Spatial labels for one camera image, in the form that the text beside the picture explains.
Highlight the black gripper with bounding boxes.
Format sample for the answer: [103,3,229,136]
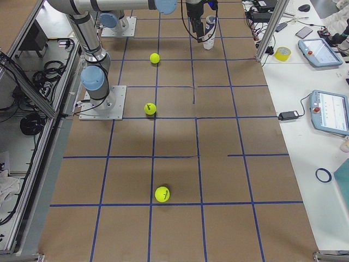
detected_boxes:
[185,0,204,43]

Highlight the white blue tennis ball can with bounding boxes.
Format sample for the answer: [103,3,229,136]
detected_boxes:
[203,15,216,50]

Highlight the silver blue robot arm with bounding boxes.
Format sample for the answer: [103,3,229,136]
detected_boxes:
[49,1,177,111]

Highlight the yellow tennis ball near base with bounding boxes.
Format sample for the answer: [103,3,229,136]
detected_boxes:
[149,53,160,64]

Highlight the yellow tennis ball far right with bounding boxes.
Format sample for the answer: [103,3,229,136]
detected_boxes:
[144,103,157,116]

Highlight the yellow tennis ball near front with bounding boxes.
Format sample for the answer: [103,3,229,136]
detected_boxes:
[154,186,170,203]

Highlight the yellow tape roll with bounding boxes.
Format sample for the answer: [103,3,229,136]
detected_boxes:
[274,46,292,62]

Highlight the black smartphone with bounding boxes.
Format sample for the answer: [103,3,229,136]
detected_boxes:
[295,26,313,39]

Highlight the blue teach pendant far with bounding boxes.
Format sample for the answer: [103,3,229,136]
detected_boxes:
[298,38,342,67]

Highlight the blue teach pendant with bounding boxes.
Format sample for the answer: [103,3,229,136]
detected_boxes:
[298,38,342,67]
[310,90,348,136]

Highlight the black power adapter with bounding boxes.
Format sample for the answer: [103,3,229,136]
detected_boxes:
[278,110,300,121]

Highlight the blue teach pendant near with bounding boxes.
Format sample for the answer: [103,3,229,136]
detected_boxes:
[310,90,348,136]

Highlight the teal box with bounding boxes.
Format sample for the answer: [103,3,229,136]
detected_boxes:
[334,158,349,208]

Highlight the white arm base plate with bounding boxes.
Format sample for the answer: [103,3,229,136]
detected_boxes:
[79,86,127,121]
[101,16,137,38]

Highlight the blue tape ring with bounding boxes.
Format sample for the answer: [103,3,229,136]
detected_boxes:
[315,168,332,183]

